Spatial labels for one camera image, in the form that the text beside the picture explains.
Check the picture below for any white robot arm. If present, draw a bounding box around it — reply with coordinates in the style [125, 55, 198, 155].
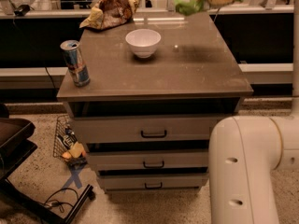
[208, 0, 299, 224]

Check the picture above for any brown yellow chip bag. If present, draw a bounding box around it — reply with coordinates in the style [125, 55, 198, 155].
[79, 0, 140, 30]

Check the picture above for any blue silver redbull can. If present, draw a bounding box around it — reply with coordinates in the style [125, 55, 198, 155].
[60, 40, 90, 87]

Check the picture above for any white bowl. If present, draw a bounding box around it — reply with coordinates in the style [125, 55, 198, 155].
[125, 29, 161, 58]

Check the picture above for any grey drawer cabinet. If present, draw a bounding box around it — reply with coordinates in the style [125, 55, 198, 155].
[58, 12, 252, 179]

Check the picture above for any top grey drawer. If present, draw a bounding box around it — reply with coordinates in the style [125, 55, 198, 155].
[70, 115, 226, 144]

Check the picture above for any grey drawer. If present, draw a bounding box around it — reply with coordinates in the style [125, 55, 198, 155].
[97, 174, 208, 191]
[70, 115, 226, 144]
[86, 149, 208, 171]

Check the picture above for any bottom grey drawer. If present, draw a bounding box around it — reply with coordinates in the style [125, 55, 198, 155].
[97, 174, 208, 191]

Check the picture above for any middle grey drawer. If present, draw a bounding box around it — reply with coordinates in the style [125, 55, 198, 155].
[86, 149, 208, 171]

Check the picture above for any black power adapter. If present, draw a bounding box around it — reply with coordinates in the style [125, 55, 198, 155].
[14, 5, 31, 16]

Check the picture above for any black cart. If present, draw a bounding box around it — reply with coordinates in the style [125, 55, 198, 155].
[0, 104, 95, 224]

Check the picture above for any wire basket with snacks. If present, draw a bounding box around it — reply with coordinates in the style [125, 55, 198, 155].
[53, 115, 87, 167]

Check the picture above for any black floor cable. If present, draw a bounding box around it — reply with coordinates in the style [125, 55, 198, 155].
[41, 187, 80, 214]

